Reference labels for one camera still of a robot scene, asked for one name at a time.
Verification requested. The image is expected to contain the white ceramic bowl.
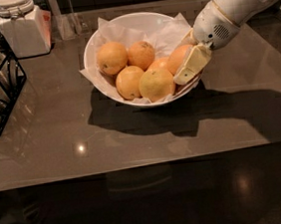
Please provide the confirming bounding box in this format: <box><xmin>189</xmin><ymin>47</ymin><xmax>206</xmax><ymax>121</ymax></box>
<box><xmin>79</xmin><ymin>6</ymin><xmax>210</xmax><ymax>114</ymax></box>

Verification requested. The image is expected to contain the white ceramic clip-top jar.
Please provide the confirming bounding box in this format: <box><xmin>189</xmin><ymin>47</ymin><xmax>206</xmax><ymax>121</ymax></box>
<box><xmin>0</xmin><ymin>0</ymin><xmax>52</xmax><ymax>59</ymax></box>

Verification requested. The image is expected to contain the orange at back left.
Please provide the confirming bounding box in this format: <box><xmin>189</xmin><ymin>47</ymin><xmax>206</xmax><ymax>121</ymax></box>
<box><xmin>97</xmin><ymin>42</ymin><xmax>128</xmax><ymax>76</ymax></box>

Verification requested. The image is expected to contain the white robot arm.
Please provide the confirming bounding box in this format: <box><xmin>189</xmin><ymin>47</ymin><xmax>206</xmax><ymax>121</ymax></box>
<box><xmin>174</xmin><ymin>0</ymin><xmax>278</xmax><ymax>86</ymax></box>

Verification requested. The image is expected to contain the partly hidden middle orange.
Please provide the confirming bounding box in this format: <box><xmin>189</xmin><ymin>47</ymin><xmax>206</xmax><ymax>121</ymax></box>
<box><xmin>148</xmin><ymin>57</ymin><xmax>168</xmax><ymax>71</ymax></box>

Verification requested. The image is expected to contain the white paper bowl liner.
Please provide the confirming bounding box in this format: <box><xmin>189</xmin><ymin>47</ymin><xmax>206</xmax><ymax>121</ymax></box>
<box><xmin>74</xmin><ymin>7</ymin><xmax>204</xmax><ymax>112</ymax></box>

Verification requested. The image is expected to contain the orange at front left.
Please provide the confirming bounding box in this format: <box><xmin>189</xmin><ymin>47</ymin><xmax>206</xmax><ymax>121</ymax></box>
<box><xmin>115</xmin><ymin>66</ymin><xmax>144</xmax><ymax>101</ymax></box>

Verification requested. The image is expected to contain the clear acrylic stand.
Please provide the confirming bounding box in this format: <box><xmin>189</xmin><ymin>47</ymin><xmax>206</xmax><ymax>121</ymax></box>
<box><xmin>47</xmin><ymin>0</ymin><xmax>83</xmax><ymax>40</ymax></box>

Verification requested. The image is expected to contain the orange at back middle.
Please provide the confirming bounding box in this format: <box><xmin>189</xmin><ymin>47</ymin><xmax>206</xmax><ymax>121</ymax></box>
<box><xmin>128</xmin><ymin>41</ymin><xmax>155</xmax><ymax>71</ymax></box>

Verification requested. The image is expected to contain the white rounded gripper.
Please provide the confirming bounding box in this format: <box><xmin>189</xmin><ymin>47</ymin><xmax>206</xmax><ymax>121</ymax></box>
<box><xmin>174</xmin><ymin>0</ymin><xmax>240</xmax><ymax>86</ymax></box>

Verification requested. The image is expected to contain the yellowish orange at front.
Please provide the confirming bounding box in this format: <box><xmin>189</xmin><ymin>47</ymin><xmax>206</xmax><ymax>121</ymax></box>
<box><xmin>139</xmin><ymin>69</ymin><xmax>176</xmax><ymax>102</ymax></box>

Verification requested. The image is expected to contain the large orange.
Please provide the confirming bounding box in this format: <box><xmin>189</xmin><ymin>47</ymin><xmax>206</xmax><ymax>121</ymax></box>
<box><xmin>166</xmin><ymin>44</ymin><xmax>191</xmax><ymax>75</ymax></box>

